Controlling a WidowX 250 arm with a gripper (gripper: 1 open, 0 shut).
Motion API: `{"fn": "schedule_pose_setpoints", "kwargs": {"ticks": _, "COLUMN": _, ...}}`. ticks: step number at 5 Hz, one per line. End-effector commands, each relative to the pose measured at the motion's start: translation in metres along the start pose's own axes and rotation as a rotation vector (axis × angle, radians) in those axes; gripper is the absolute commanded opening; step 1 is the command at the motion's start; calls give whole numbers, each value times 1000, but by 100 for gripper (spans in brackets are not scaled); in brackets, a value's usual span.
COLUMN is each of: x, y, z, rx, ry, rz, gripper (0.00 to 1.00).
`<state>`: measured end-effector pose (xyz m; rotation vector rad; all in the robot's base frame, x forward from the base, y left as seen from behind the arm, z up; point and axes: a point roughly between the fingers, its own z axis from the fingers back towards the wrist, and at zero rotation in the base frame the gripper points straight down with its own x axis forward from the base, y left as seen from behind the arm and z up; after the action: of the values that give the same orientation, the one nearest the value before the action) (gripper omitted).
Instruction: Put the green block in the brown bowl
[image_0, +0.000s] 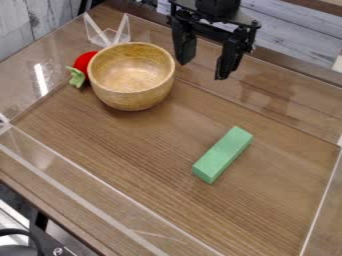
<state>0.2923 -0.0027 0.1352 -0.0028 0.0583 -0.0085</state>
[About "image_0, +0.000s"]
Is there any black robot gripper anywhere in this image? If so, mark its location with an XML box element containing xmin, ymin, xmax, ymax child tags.
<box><xmin>169</xmin><ymin>0</ymin><xmax>262</xmax><ymax>80</ymax></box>

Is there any black cable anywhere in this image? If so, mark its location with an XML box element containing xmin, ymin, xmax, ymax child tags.
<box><xmin>0</xmin><ymin>227</ymin><xmax>46</xmax><ymax>256</ymax></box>

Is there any brown wooden bowl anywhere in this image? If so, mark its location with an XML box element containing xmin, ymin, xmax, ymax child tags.
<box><xmin>87</xmin><ymin>42</ymin><xmax>177</xmax><ymax>111</ymax></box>

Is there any clear acrylic tray wall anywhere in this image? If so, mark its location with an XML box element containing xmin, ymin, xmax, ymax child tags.
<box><xmin>0</xmin><ymin>114</ymin><xmax>224</xmax><ymax>256</ymax></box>

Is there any black table leg bracket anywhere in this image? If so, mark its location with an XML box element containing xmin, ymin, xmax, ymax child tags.
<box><xmin>30</xmin><ymin>211</ymin><xmax>77</xmax><ymax>256</ymax></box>

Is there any red toy strawberry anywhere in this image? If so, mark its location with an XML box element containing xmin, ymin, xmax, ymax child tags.
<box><xmin>67</xmin><ymin>51</ymin><xmax>98</xmax><ymax>88</ymax></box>

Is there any green rectangular block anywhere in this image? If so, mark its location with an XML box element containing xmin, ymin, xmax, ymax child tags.
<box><xmin>193</xmin><ymin>127</ymin><xmax>254</xmax><ymax>184</ymax></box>

